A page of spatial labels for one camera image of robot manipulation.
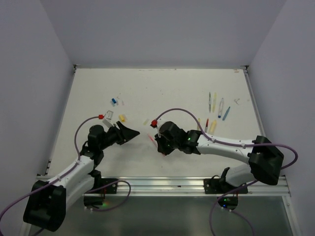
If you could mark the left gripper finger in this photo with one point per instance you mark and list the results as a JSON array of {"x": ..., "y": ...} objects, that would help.
[
  {"x": 127, "y": 135},
  {"x": 121, "y": 126}
]

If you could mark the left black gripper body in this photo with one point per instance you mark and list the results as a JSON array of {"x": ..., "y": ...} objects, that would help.
[{"x": 110, "y": 137}]

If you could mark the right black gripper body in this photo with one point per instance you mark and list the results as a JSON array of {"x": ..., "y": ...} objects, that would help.
[{"x": 175, "y": 144}]

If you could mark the yellow fat highlighter cap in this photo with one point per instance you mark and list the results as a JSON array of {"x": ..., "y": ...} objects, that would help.
[{"x": 122, "y": 118}]

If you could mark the pink red pen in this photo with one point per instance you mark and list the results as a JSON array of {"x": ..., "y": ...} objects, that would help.
[{"x": 152, "y": 140}]

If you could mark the dark red pen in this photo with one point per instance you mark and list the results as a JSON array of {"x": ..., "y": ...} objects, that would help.
[{"x": 206, "y": 125}]

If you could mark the fat yellow highlighter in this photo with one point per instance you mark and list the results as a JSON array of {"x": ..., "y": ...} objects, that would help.
[{"x": 213, "y": 127}]

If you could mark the green thin pen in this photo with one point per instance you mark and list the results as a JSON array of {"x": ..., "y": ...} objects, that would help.
[{"x": 210, "y": 101}]

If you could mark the blue highlighter pen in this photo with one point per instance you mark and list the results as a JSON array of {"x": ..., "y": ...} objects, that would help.
[{"x": 226, "y": 113}]

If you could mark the yellow thin pen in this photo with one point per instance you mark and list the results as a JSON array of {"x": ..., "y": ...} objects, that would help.
[{"x": 214, "y": 102}]

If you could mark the blue white marker pen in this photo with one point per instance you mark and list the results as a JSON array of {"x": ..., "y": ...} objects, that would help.
[{"x": 221, "y": 108}]

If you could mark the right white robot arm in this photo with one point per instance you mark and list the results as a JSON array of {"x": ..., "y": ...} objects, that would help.
[{"x": 260, "y": 160}]

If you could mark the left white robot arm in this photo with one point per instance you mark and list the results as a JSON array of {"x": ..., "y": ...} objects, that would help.
[{"x": 49, "y": 200}]

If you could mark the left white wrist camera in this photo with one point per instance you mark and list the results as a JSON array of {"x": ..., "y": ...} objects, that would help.
[{"x": 108, "y": 118}]

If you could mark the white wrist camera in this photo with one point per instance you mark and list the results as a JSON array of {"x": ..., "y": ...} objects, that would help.
[
  {"x": 160, "y": 122},
  {"x": 108, "y": 118}
]

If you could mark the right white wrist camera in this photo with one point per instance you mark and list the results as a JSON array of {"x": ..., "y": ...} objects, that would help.
[{"x": 160, "y": 122}]

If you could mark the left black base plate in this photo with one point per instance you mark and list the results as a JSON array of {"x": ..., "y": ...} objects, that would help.
[{"x": 104, "y": 186}]

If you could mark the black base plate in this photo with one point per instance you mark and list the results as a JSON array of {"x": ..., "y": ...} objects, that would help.
[
  {"x": 218, "y": 186},
  {"x": 104, "y": 186}
]

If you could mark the aluminium front rail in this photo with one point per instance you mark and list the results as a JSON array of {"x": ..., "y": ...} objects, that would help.
[{"x": 195, "y": 186}]

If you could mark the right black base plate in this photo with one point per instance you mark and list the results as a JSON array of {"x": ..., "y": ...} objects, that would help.
[{"x": 218, "y": 186}]

